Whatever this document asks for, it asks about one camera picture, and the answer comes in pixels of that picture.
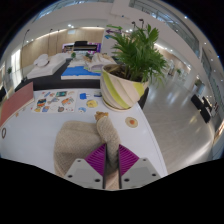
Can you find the white sheet of colourful stickers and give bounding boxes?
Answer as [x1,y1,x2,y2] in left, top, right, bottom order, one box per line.
[32,90,77,114]

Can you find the purple arrow sign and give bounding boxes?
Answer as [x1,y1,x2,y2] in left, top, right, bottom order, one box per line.
[105,29,121,36]

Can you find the dark chair group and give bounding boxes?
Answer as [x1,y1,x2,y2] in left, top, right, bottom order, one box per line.
[190,93,214,124]

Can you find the black upright piano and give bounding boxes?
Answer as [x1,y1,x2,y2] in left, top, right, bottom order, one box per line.
[63,40,102,54]

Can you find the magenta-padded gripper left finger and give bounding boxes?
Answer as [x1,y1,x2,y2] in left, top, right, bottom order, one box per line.
[64,143,108,190]

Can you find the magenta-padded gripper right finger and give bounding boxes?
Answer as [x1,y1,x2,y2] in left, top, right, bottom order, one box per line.
[117,143,162,190]

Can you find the round orange sticker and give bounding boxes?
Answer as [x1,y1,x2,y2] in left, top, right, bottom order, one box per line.
[124,116,139,129]

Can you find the palm plant in striped pot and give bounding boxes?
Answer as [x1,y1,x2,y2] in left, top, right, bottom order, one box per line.
[99,23,169,112]

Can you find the beige knitted towel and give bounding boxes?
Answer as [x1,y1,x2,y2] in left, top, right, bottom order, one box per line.
[53,115,122,191]

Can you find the green arrow sign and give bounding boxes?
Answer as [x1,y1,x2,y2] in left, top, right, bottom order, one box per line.
[106,24,123,31]

